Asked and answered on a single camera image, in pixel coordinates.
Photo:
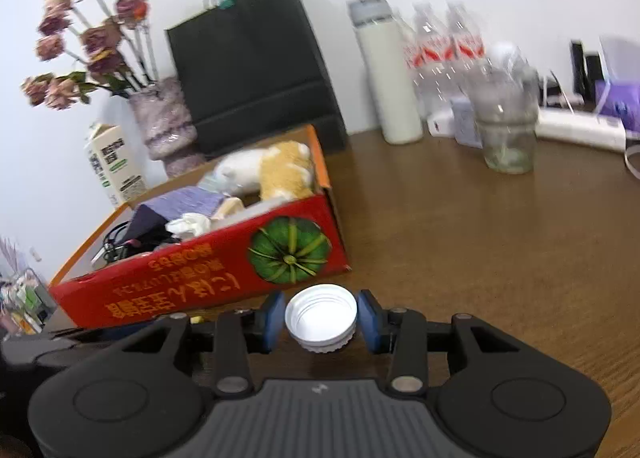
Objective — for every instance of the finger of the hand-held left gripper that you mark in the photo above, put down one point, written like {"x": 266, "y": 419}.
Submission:
{"x": 100, "y": 332}

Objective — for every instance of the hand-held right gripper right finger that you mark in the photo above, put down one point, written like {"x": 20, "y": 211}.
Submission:
{"x": 369, "y": 323}

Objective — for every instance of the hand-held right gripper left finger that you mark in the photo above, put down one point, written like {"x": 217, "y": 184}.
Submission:
{"x": 273, "y": 322}

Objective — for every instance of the white ribbed bottle cap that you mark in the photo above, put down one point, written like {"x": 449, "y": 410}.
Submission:
{"x": 320, "y": 320}

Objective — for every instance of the red cardboard box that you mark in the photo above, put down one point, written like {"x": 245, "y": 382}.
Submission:
{"x": 200, "y": 278}

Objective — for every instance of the white tissue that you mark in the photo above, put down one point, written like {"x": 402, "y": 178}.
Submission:
{"x": 189, "y": 226}

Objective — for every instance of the purple knit cloth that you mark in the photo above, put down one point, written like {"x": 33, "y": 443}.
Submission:
{"x": 187, "y": 199}

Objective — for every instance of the white and yellow plush toy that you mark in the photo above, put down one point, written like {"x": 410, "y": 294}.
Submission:
{"x": 275, "y": 171}

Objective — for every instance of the wooden desktop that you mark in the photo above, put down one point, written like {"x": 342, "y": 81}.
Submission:
{"x": 475, "y": 248}

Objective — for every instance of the storage cart with supplies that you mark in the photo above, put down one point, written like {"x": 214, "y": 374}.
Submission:
{"x": 20, "y": 303}

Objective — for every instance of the white milk carton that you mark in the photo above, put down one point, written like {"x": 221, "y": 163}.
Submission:
{"x": 112, "y": 166}

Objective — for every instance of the white charger adapter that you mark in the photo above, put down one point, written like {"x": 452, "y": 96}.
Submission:
{"x": 440, "y": 123}

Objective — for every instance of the purple white vase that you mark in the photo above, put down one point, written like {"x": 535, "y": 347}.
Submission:
{"x": 167, "y": 126}

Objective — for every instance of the small light purple box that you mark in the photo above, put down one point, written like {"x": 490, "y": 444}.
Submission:
{"x": 464, "y": 123}

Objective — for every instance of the clear glass cup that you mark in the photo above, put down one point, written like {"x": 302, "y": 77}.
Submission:
{"x": 505, "y": 133}

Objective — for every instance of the white thermos bottle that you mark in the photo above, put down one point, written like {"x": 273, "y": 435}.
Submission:
{"x": 390, "y": 73}

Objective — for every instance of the black paper bag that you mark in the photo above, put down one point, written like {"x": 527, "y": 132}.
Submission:
{"x": 255, "y": 63}

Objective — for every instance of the clear water bottle red label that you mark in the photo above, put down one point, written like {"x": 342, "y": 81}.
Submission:
{"x": 435, "y": 51}
{"x": 467, "y": 46}
{"x": 410, "y": 57}

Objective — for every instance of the white power strip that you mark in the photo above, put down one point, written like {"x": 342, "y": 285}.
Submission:
{"x": 580, "y": 129}

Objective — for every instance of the dried pink roses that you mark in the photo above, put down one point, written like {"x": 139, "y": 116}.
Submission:
{"x": 97, "y": 41}

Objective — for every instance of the white round device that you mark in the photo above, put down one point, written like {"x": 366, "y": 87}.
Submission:
{"x": 502, "y": 54}

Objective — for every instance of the black upright device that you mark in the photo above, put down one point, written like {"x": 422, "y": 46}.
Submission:
{"x": 580, "y": 68}

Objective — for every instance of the purple tissue pack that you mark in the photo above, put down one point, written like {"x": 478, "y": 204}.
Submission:
{"x": 620, "y": 107}

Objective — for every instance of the white paper sheet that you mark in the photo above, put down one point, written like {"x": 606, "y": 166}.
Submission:
{"x": 622, "y": 56}

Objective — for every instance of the white wall outlet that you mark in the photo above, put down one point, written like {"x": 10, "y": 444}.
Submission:
{"x": 34, "y": 254}

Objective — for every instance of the purple wall decal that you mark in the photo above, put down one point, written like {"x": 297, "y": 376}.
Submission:
{"x": 10, "y": 252}

